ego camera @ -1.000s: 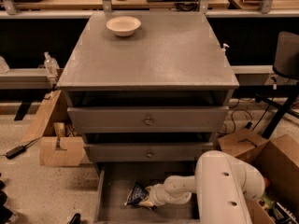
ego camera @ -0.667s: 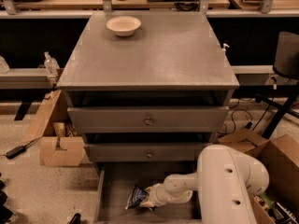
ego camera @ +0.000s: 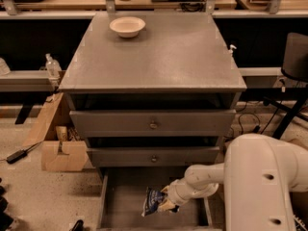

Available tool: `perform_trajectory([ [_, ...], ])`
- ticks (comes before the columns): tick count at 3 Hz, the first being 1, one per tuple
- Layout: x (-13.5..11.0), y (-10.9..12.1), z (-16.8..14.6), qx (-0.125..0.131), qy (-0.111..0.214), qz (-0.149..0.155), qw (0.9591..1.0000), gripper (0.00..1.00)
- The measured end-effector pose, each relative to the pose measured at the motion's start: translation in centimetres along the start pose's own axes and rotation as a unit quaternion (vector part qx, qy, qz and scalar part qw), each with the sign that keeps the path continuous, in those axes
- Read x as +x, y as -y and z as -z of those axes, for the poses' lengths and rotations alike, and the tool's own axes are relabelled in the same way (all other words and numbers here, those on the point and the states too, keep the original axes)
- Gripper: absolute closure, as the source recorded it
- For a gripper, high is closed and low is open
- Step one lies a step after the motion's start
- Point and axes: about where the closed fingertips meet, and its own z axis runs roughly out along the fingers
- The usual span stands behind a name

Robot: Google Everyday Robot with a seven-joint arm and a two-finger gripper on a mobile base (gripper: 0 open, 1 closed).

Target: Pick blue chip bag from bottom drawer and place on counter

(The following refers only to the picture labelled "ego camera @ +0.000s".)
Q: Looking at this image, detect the blue chip bag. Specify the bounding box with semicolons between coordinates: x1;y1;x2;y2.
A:
141;188;169;217

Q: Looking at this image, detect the white pump dispenser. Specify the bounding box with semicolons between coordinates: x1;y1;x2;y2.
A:
228;44;237;56

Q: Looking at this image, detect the grey top drawer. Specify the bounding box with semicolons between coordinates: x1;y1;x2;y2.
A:
69;110;235;138

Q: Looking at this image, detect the grey open bottom drawer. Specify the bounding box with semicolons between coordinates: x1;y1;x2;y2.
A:
97;167;222;231

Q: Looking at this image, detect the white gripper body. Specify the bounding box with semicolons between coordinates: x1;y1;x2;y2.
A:
167;178;218;206

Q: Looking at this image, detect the grey drawer cabinet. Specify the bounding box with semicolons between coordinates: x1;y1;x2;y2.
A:
58;11;247;178

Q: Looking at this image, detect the left cardboard box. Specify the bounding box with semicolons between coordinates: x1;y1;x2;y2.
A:
23;93;89;172

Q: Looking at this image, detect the black chair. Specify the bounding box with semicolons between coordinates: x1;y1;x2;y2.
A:
263;32;308;141

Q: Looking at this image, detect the clear plastic bottle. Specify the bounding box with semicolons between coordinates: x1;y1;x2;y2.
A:
45;54;62;79

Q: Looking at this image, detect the grey middle drawer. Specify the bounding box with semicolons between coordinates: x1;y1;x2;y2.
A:
88;146;219;167

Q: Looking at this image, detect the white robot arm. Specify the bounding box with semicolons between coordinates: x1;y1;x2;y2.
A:
158;134;308;231

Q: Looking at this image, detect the white bowl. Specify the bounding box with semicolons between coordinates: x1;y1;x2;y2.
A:
110;16;145;39

